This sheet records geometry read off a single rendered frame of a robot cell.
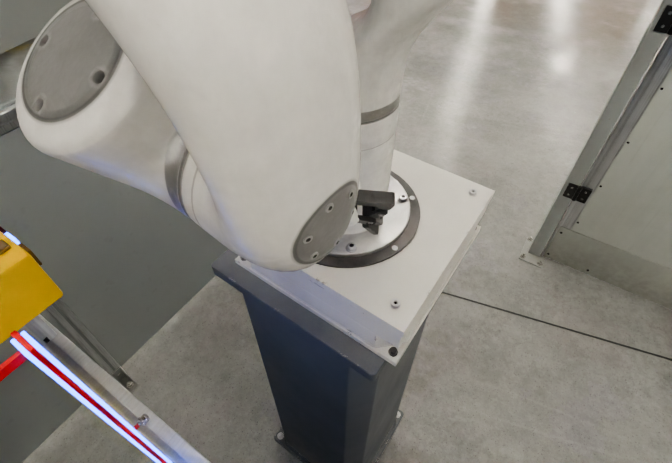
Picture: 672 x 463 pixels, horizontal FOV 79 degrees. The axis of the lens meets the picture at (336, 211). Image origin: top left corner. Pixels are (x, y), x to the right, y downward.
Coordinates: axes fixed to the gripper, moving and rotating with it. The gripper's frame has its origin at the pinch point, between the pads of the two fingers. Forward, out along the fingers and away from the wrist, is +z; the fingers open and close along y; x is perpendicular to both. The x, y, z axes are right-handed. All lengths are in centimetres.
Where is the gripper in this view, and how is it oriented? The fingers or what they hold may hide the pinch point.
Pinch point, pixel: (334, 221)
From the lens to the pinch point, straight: 46.1
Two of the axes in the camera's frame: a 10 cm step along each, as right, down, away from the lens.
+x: -0.3, 9.7, -2.5
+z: 3.5, 2.4, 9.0
